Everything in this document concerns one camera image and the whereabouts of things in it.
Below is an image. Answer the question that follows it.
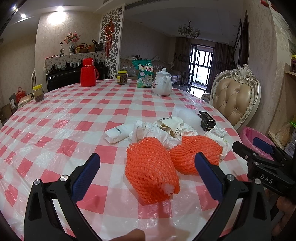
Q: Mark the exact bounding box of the large white tissue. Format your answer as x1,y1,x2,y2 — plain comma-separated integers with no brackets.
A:
204,132,231,161

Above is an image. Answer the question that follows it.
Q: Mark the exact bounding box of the small white tissue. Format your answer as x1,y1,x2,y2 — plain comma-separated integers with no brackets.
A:
210,124,227,138

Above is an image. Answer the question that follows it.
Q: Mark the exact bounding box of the black carton box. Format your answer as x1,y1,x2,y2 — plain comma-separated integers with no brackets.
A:
198,111,216,132

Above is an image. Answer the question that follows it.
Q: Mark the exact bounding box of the orange foam net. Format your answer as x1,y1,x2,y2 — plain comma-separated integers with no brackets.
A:
169,136,223,175
125,137,180,204

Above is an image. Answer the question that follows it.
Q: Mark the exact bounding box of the white foam block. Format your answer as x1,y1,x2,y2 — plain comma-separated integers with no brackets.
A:
171,106,202,131

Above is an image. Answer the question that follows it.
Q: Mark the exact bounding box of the cream paper bag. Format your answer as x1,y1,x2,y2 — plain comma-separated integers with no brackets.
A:
154,116,198,141

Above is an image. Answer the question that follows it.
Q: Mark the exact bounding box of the orange foam net front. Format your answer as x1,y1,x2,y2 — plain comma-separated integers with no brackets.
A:
125,137,180,204

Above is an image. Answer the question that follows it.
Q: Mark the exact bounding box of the white plastic bag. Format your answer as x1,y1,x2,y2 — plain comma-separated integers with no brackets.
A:
128,119,182,149

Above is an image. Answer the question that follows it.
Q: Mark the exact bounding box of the white paper packet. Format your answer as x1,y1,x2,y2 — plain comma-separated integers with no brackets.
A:
104,124,134,144

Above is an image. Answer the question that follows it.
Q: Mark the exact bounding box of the pink lined trash bin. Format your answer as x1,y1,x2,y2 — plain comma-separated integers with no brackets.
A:
239,126,276,160

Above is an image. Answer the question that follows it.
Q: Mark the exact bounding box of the person's right hand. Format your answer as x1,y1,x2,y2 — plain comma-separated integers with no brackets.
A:
272,196,295,236

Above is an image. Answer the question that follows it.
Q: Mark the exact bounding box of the person's left hand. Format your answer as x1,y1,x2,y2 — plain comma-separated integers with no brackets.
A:
111,229,145,241

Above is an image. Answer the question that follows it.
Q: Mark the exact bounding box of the wooden shelf unit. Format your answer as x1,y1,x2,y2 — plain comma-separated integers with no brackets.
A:
268,63,295,150

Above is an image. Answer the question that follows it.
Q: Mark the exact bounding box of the cream tufted leather chair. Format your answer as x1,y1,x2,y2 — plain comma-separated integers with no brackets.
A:
204,64,261,133

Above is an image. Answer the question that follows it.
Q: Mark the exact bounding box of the pink checkered plastic tablecloth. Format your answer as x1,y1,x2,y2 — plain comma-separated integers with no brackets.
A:
1,80,240,240

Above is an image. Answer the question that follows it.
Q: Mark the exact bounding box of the balcony window door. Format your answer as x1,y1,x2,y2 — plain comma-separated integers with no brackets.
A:
189,44,213,90

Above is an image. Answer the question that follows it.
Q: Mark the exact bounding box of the white porcelain teapot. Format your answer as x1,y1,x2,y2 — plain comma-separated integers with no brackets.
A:
152,68,173,96

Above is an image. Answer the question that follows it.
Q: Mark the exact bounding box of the yellow lid jar left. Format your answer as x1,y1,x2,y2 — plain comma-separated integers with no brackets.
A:
33,84,44,102

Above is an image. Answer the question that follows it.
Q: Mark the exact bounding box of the yellow lid jar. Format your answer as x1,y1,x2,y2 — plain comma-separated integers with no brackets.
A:
116,70,127,84
33,84,44,102

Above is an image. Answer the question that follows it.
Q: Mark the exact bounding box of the red handbag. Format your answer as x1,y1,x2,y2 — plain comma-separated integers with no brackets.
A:
16,87,26,103

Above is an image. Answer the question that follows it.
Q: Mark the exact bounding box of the green snack bag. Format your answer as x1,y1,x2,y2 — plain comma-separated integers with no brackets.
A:
132,60,154,88

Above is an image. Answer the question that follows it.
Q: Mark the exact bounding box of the chandelier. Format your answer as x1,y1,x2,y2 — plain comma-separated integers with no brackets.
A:
178,20,201,39

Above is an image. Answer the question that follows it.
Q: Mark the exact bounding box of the yellow lid jar centre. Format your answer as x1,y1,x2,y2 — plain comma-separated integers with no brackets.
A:
116,70,127,84

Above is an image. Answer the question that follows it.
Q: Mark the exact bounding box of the black piano with lace cover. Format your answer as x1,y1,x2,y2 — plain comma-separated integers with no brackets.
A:
44,52,108,92

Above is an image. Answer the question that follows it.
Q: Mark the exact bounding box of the red thermos jug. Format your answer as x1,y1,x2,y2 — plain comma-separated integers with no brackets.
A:
80,58,99,87

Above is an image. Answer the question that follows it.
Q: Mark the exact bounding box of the white carved screen partition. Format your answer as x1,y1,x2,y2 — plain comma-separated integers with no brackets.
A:
99,4,125,79

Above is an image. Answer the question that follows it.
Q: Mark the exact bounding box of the red chinese knot ornament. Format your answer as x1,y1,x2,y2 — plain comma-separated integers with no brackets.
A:
104,18,115,58

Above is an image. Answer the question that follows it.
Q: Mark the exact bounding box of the flower vase bouquet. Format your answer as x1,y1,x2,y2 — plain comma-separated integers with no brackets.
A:
64,32,80,55

